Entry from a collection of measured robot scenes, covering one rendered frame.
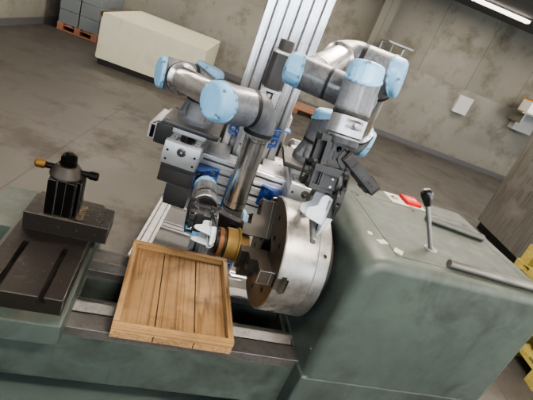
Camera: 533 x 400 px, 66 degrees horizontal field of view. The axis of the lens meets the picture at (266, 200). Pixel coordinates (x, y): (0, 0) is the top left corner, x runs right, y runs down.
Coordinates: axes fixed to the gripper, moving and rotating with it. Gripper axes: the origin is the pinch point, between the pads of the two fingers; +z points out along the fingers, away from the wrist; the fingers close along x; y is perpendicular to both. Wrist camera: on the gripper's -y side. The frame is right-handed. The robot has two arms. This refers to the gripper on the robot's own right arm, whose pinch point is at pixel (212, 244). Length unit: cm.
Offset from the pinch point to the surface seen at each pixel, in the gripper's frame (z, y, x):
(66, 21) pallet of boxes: -766, 247, -85
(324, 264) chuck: 9.9, -26.2, 7.6
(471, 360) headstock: 18, -76, -7
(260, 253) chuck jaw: 2.1, -12.4, 1.7
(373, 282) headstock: 18.3, -35.3, 11.0
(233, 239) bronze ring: -0.3, -4.9, 2.6
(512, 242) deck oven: -297, -413, -86
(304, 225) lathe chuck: 3.5, -19.8, 13.7
